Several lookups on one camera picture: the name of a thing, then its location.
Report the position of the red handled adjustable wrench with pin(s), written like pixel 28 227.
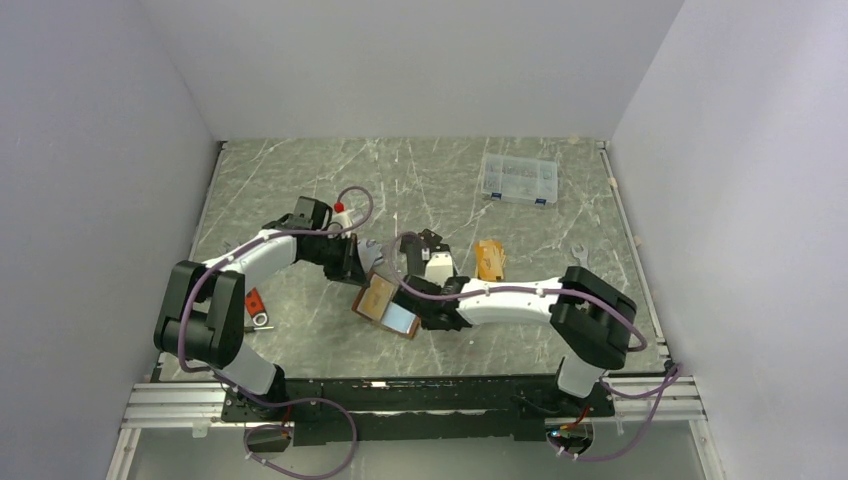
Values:
pixel 256 309

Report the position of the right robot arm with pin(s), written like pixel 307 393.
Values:
pixel 594 319

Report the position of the aluminium rail frame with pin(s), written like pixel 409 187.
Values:
pixel 198 406

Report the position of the brown leather card holder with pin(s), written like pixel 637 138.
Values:
pixel 396 319

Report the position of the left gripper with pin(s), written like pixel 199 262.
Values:
pixel 350 266

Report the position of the clear plastic organizer box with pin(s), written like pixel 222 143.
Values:
pixel 520 180

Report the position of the silver open-end spanner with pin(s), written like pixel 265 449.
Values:
pixel 581 254

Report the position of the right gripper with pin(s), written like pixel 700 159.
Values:
pixel 426 323

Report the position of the single orange card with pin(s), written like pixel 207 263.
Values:
pixel 375 298

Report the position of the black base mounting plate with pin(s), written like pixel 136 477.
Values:
pixel 520 407

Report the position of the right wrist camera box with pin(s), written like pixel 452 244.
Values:
pixel 439 268

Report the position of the orange card stack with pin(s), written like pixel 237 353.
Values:
pixel 490 260

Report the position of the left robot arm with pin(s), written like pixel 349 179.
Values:
pixel 201 319

